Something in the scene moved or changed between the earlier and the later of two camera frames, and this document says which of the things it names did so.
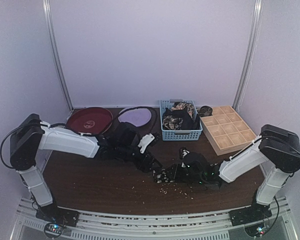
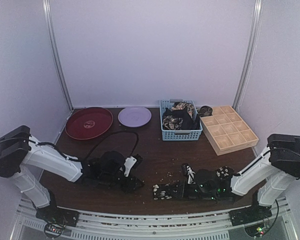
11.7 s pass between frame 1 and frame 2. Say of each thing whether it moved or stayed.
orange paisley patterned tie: stayed
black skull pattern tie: moved
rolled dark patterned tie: stayed
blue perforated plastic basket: stayed
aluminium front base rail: stayed
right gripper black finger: moved
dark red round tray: stayed
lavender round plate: stayed
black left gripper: moved
